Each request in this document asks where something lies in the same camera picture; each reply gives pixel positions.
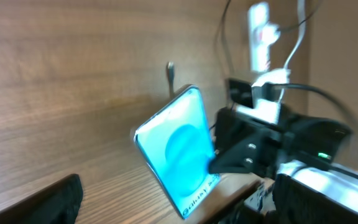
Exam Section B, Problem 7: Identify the white power strip cord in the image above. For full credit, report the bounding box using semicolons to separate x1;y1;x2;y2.
283;0;307;71

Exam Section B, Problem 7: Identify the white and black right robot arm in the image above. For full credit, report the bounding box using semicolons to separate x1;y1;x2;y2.
209;107;358;223

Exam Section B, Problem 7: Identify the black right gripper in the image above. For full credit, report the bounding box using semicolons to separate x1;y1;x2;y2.
208;108;286;177

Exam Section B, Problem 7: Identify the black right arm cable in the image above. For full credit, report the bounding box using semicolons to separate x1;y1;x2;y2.
272;83;354;125

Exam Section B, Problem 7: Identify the blue screen Galaxy smartphone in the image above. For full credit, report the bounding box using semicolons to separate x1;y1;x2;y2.
134;85;221;220

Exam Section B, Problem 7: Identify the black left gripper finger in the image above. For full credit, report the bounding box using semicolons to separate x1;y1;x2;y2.
0;174;83;224

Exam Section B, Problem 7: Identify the white power strip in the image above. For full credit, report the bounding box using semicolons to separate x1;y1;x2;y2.
247;2;280;73

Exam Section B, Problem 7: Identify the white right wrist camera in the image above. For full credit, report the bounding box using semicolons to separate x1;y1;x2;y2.
228;68;290;124

